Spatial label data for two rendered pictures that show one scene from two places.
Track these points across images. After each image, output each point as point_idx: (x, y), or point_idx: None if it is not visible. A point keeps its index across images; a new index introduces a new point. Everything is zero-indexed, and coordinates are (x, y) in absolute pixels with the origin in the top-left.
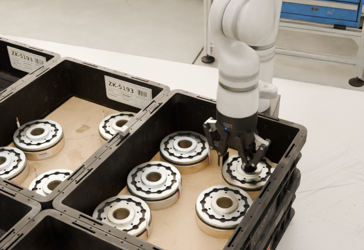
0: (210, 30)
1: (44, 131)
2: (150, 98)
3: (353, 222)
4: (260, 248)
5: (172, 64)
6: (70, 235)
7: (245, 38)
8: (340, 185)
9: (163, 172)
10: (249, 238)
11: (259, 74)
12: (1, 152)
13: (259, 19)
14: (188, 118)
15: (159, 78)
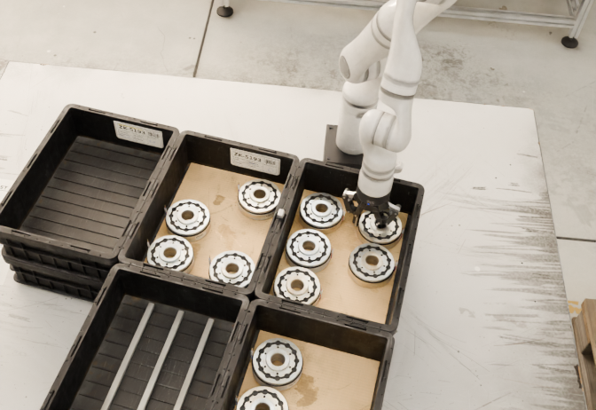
0: (361, 141)
1: (193, 213)
2: (278, 165)
3: (453, 241)
4: None
5: (248, 87)
6: (276, 315)
7: (393, 150)
8: (437, 208)
9: (315, 240)
10: None
11: None
12: (166, 242)
13: (405, 137)
14: (315, 179)
15: (242, 107)
